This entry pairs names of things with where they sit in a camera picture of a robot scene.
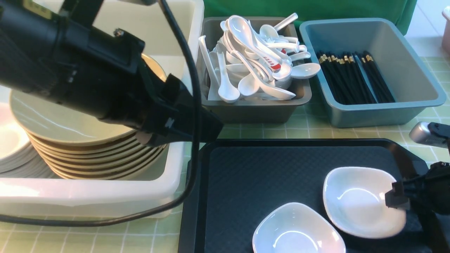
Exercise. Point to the white spoon red print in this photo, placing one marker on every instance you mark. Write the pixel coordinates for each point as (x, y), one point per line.
(274, 62)

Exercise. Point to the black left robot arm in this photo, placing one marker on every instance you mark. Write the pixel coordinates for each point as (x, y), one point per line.
(63, 59)

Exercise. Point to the black chopsticks in bin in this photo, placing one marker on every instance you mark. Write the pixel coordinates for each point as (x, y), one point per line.
(354, 78)

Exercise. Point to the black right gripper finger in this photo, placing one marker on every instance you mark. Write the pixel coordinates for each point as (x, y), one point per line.
(396, 198)

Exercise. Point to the white square sauce dish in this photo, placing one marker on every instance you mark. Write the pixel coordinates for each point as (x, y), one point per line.
(354, 200)

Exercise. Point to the black serving tray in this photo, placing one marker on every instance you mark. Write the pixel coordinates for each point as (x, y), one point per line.
(240, 182)

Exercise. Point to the green fabric backdrop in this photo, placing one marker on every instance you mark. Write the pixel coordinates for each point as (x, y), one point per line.
(399, 12)

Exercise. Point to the large white plastic tub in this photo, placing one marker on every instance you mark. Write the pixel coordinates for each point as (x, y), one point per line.
(155, 186)

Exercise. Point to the white sauce dish front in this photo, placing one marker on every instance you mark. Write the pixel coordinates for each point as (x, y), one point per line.
(296, 228)

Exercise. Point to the stack of white dishes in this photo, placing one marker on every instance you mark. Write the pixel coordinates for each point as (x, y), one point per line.
(18, 157)

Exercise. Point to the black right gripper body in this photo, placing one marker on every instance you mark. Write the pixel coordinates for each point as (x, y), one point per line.
(432, 189)

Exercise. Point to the green checkered tablecloth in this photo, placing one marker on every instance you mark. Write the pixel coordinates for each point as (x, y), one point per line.
(161, 235)

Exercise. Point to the grey plastic spoon bin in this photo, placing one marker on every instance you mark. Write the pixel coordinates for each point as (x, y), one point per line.
(254, 111)

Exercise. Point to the blue plastic chopstick bin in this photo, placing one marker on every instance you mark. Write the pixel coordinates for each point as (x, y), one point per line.
(413, 86)

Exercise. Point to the pile of white soup spoons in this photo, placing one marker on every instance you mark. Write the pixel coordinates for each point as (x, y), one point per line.
(237, 71)

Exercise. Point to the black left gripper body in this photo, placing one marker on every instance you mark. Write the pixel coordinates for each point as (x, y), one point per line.
(172, 114)

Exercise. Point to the stack of tan bowls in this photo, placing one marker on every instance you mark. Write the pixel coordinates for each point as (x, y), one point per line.
(78, 146)

